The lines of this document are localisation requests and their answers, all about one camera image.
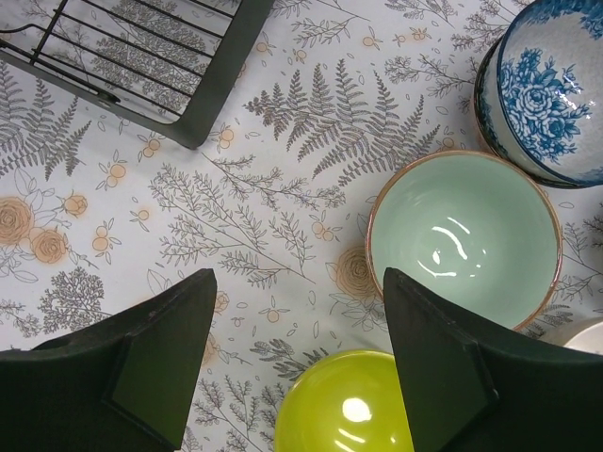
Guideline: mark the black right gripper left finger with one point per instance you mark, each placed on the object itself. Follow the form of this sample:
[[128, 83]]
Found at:
[[125, 383]]

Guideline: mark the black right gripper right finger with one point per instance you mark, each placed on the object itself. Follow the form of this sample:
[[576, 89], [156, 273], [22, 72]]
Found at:
[[469, 384]]

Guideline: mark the yellow-green bowl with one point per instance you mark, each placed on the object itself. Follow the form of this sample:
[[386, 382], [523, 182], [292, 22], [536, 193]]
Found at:
[[350, 401]]

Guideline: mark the beige tan bowl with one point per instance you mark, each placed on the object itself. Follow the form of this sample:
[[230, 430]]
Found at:
[[585, 336]]

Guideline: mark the celadon green bowl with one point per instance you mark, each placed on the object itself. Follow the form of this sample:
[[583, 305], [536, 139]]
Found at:
[[472, 228]]

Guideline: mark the white blue patterned bowl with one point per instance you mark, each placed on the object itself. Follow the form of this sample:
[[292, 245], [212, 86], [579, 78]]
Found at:
[[549, 82]]

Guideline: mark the floral brown leaf bowl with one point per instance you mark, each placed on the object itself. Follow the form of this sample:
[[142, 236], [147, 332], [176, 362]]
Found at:
[[494, 130]]

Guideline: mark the floral table mat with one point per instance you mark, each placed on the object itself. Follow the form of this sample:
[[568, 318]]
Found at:
[[99, 213]]

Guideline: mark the black wire dish rack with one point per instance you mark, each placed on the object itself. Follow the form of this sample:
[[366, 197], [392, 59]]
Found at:
[[168, 66]]

